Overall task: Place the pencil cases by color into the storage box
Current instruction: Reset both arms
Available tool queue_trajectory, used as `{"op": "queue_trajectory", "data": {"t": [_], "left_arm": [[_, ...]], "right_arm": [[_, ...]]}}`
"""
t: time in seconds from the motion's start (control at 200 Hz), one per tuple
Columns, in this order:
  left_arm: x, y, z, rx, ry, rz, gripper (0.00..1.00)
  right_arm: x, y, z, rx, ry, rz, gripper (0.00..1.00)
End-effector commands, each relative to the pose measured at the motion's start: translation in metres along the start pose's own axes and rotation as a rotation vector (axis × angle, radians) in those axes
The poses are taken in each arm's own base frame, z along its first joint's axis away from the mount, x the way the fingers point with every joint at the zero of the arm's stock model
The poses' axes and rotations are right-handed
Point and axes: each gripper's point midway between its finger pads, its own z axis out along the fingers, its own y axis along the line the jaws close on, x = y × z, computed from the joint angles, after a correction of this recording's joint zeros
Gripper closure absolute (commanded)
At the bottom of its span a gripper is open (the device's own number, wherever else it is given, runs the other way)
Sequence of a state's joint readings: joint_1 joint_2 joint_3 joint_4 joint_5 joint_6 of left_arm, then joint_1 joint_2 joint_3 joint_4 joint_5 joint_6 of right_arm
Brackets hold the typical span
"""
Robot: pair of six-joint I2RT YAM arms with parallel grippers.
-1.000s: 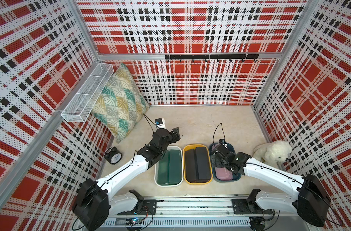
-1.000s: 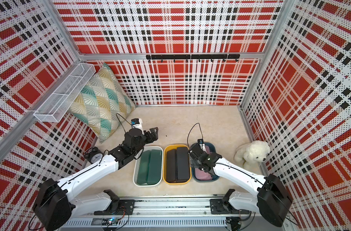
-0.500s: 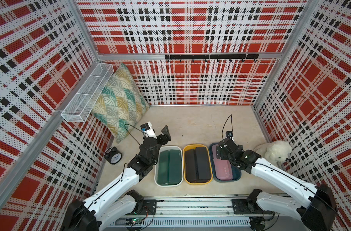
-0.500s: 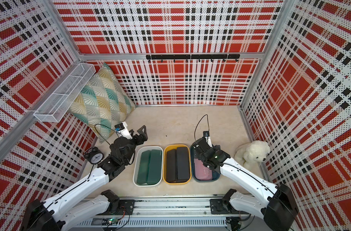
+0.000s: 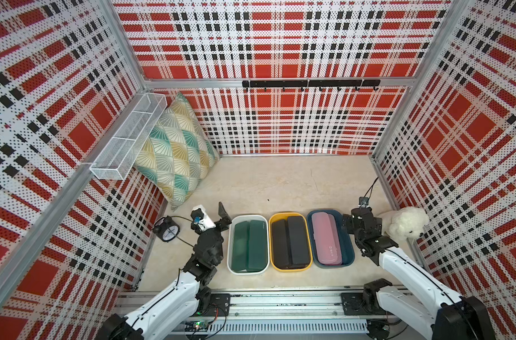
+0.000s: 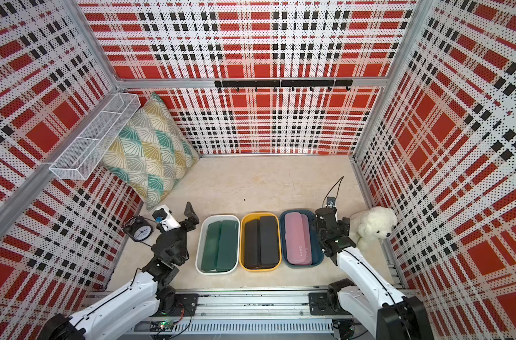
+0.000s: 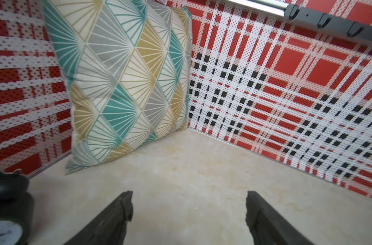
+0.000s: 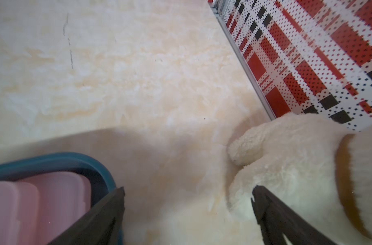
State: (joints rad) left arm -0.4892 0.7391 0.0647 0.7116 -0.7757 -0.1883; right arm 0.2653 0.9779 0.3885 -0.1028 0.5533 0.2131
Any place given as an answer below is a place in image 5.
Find pink pencil case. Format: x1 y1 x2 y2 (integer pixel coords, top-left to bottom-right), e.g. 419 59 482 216
328 213 342 263
312 212 341 266

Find black pencil case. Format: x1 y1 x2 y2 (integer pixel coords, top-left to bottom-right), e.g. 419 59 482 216
271 220 291 269
287 216 311 269

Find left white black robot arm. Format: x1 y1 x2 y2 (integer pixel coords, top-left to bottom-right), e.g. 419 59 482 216
96 203 232 339

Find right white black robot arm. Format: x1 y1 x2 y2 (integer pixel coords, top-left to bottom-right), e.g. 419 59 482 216
342 207 495 339

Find white storage tray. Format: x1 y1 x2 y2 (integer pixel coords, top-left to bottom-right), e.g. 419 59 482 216
227 214 270 276

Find teal storage tray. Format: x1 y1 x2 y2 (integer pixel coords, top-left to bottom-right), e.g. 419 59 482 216
307 209 355 269

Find yellow storage tray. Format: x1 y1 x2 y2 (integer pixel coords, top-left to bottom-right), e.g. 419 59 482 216
268 212 314 273

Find white plush seal toy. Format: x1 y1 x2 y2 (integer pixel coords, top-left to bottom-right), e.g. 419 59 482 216
378 207 430 242

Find black alarm clock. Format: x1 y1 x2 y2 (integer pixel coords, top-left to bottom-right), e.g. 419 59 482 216
152 216 180 242

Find patterned throw pillow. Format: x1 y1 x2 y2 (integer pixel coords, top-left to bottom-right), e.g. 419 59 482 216
134 93 220 210

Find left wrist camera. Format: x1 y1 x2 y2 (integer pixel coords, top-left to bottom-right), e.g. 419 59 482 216
191 205 216 235

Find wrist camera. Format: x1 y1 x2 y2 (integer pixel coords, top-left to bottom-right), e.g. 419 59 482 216
191 205 216 235
358 196 370 208

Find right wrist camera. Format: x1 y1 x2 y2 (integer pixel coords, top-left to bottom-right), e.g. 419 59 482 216
358 196 370 208

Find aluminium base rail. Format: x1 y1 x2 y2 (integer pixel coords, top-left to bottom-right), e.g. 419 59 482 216
112 288 458 322

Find white wire mesh shelf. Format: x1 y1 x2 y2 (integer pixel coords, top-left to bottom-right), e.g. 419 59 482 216
90 93 167 181

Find black hook rail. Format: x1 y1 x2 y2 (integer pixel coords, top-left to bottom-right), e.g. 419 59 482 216
242 79 381 89

